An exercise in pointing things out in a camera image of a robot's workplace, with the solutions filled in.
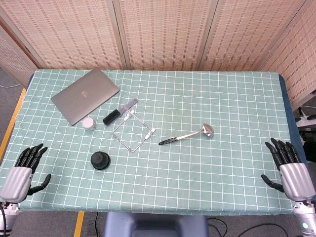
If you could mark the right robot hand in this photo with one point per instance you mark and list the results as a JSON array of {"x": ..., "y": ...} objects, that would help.
[{"x": 295, "y": 180}]

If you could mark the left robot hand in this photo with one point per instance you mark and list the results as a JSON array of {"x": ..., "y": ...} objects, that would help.
[{"x": 16, "y": 181}]

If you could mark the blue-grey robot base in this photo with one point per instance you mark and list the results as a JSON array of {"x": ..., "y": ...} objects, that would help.
[{"x": 155, "y": 224}]

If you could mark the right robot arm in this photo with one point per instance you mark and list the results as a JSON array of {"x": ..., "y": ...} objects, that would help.
[{"x": 304, "y": 217}]

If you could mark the black box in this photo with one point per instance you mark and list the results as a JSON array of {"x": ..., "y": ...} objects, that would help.
[{"x": 309, "y": 143}]

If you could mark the dark blue table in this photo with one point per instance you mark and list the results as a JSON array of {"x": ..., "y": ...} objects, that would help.
[{"x": 293, "y": 138}]

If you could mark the yellow floor tape strip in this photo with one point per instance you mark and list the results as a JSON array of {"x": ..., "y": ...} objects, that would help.
[
  {"x": 11, "y": 123},
  {"x": 79, "y": 224}
]

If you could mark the white power strip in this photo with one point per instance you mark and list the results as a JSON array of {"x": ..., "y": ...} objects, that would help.
[{"x": 306, "y": 121}]

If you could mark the small white-lidded jar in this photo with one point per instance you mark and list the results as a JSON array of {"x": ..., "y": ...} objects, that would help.
[{"x": 89, "y": 123}]

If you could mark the grey closed laptop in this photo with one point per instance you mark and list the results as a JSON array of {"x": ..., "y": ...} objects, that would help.
[{"x": 85, "y": 96}]

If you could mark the woven folding screen panel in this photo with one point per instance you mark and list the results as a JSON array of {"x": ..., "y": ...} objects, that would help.
[
  {"x": 69, "y": 32},
  {"x": 12, "y": 54},
  {"x": 247, "y": 32},
  {"x": 298, "y": 66},
  {"x": 165, "y": 32}
]

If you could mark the green checked tablecloth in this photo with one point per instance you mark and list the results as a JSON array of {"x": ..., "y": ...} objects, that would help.
[{"x": 197, "y": 103}]

